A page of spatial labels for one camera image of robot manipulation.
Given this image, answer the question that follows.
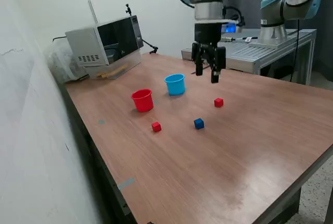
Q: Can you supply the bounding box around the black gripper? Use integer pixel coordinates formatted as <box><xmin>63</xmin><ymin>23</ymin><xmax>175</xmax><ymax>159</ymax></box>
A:
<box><xmin>191</xmin><ymin>22</ymin><xmax>226</xmax><ymax>84</ymax></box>

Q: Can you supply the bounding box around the dark narrow strip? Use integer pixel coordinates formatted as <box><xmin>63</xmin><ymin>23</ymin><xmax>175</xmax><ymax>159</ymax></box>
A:
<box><xmin>191</xmin><ymin>64</ymin><xmax>211</xmax><ymax>75</ymax></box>

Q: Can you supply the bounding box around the aluminium profile table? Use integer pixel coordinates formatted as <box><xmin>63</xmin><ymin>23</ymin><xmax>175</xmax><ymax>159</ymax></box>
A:
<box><xmin>181</xmin><ymin>28</ymin><xmax>317</xmax><ymax>86</ymax></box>

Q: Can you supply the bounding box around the blue cup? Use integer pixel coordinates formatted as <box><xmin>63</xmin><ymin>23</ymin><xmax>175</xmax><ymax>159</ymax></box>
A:
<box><xmin>164</xmin><ymin>73</ymin><xmax>186</xmax><ymax>96</ymax></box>

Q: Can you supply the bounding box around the aluminium robot mounting plate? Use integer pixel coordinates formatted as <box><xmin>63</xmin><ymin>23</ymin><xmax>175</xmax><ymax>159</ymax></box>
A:
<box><xmin>248</xmin><ymin>38</ymin><xmax>289</xmax><ymax>50</ymax></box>

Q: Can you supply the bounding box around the red cup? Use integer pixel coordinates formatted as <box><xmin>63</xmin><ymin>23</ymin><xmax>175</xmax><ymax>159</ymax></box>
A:
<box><xmin>131</xmin><ymin>88</ymin><xmax>155</xmax><ymax>113</ymax></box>

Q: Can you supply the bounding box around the dark grey curtain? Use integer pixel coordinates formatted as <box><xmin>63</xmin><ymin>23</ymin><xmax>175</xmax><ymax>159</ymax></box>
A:
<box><xmin>223</xmin><ymin>0</ymin><xmax>333</xmax><ymax>75</ymax></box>

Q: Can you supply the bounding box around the silver microwave oven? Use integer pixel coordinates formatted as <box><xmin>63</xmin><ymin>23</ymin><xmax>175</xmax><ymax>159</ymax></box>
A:
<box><xmin>65</xmin><ymin>15</ymin><xmax>145</xmax><ymax>68</ymax></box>

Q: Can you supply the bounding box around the thin white rod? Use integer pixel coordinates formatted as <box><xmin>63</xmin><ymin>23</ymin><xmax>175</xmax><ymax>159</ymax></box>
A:
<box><xmin>87</xmin><ymin>0</ymin><xmax>99</xmax><ymax>25</ymax></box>

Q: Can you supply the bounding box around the long grey tape strip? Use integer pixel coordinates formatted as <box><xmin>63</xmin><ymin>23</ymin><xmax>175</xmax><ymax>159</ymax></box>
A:
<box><xmin>117</xmin><ymin>177</ymin><xmax>136</xmax><ymax>191</ymax></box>

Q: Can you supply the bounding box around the grey and black robot cable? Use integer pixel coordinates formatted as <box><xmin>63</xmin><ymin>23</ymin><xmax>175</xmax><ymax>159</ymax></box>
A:
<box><xmin>221</xmin><ymin>36</ymin><xmax>260</xmax><ymax>43</ymax></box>

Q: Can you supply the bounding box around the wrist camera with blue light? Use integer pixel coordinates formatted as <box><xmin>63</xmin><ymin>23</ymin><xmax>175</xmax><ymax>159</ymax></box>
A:
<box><xmin>221</xmin><ymin>21</ymin><xmax>244</xmax><ymax>34</ymax></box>

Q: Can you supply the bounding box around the short black wrist cable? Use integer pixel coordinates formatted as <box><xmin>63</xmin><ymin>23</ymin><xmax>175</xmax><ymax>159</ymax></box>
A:
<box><xmin>223</xmin><ymin>5</ymin><xmax>247</xmax><ymax>27</ymax></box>

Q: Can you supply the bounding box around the thick black hanging cable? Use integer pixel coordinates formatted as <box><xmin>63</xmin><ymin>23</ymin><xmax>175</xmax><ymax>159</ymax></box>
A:
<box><xmin>289</xmin><ymin>20</ymin><xmax>301</xmax><ymax>82</ymax></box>

